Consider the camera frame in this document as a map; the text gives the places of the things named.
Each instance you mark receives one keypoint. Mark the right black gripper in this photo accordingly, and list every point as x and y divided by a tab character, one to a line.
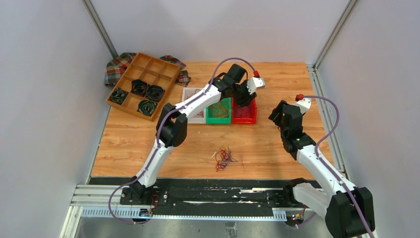
277	112

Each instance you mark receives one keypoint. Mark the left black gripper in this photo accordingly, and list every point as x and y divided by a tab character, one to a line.
247	99

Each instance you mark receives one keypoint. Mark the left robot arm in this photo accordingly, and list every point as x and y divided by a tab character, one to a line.
173	121

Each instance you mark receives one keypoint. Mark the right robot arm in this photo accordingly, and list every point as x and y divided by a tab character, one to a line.
346	209

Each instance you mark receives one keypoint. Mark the red plastic bin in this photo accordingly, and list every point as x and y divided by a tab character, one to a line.
244	115

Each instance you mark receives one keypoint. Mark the green plastic bin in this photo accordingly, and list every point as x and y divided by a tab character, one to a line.
219	113

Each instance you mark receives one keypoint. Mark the orange wooden compartment tray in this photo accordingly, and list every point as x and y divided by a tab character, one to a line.
144	87

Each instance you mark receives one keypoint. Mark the plaid cloth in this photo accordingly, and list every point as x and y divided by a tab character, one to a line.
116	68

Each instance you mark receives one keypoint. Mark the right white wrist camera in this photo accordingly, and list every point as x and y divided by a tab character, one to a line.
303	103

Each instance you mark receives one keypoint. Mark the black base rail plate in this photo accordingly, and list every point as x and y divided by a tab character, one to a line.
211	198

